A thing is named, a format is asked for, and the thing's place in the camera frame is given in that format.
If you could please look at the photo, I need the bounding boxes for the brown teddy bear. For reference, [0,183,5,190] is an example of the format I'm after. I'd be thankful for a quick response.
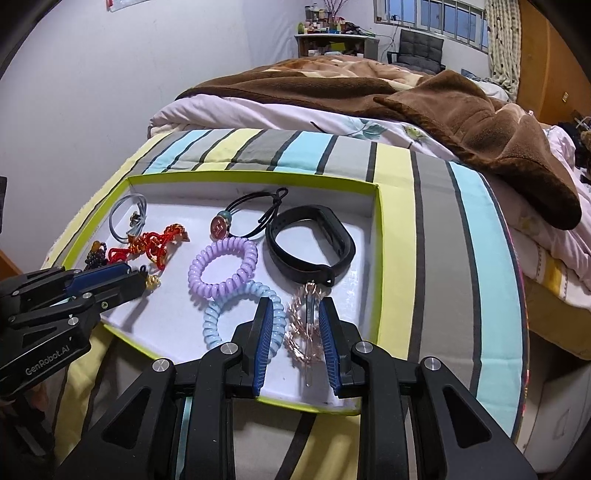
[575,130,591,170]

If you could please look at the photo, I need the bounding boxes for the cluttered desk shelf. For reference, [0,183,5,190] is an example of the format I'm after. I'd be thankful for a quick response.
[294,1,379,60]

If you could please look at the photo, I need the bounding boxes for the gold black bead bracelet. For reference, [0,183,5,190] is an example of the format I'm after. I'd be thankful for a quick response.
[138,264,164,292]

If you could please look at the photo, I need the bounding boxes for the barred window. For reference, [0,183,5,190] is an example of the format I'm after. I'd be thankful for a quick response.
[374,0,489,53]

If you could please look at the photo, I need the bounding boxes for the grey cord bracelet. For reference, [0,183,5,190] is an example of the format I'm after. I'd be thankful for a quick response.
[108,193,150,245]

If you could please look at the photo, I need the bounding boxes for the silver wall poster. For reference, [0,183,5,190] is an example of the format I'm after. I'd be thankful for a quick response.
[105,0,147,13]

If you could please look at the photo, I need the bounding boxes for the dark beaded bracelet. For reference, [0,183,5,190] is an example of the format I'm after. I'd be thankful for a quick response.
[83,240,110,271]

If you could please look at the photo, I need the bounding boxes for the black cord pendant bracelet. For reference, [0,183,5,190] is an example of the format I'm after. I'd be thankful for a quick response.
[209,186,290,242]

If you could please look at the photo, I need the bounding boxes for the brown fleece blanket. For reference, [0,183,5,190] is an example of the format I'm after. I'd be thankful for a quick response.
[179,55,583,230]

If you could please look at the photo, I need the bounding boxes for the green shallow box tray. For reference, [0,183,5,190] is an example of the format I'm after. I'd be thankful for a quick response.
[55,170,383,415]

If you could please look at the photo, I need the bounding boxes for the red knotted bracelet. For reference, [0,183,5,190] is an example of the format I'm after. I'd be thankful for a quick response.
[126,223,191,272]
[106,244,139,265]

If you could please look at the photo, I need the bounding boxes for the purple spiral hair tie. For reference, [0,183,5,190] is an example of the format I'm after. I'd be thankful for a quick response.
[187,237,259,299]

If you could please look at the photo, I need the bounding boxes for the wooden wardrobe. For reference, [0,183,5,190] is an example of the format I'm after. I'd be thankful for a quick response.
[517,1,590,124]

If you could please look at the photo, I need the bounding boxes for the black office chair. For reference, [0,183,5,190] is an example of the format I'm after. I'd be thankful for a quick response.
[387,30,446,75]

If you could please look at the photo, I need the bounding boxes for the blue spiral hair tie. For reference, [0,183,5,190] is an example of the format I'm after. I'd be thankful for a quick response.
[202,280,288,360]

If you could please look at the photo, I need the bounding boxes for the pink blossom branches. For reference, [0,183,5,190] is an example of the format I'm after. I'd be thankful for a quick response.
[324,0,348,19]

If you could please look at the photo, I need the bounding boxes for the floral curtain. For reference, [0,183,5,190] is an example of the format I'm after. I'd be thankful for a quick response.
[485,0,522,101]

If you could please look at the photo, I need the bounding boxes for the striped bed sheet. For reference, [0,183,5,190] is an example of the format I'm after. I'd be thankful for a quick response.
[46,129,528,460]

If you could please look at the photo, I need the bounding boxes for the black fitness band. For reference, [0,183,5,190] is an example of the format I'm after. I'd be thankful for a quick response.
[266,205,356,288]

